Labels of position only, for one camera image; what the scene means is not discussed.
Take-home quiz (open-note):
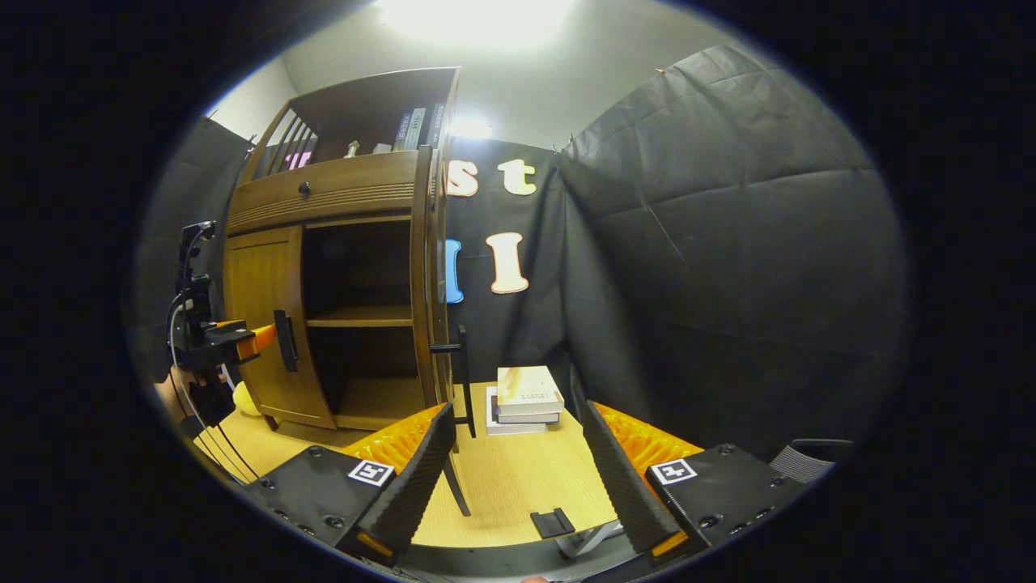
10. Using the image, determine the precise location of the small black plastic clip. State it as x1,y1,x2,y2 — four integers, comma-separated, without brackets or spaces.
530,508,577,540

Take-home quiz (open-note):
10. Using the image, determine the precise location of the wooden double-door shoe cabinet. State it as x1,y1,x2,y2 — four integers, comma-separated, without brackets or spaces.
220,66,464,432

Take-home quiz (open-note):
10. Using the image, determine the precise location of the ceiling light panel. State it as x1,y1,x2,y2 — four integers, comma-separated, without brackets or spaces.
376,0,580,49

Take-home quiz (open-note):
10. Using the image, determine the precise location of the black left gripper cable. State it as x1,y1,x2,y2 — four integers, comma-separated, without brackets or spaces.
166,291,261,487

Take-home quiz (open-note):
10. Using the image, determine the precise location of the wooden drawer with black knob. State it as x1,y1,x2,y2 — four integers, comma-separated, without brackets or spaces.
225,150,422,236

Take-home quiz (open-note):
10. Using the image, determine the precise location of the wooden cabinet door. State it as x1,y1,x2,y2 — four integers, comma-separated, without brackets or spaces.
223,225,338,431
409,144,478,517

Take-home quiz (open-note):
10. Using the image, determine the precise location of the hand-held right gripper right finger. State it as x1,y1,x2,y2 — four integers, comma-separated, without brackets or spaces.
581,400,810,568

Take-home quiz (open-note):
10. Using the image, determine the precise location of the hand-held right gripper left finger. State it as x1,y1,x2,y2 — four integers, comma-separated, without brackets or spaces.
243,402,456,566

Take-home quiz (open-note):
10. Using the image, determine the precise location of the black backdrop cloth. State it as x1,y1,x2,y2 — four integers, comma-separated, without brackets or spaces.
134,42,911,464

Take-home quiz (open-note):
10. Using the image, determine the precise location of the grey ribbed chair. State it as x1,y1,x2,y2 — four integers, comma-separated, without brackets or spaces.
769,438,856,486

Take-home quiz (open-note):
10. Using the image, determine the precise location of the wooden inner cabinet shelf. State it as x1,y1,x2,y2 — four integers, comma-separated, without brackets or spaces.
306,304,416,329

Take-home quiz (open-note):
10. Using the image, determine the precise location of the beige flat book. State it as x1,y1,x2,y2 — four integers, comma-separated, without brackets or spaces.
496,366,566,416

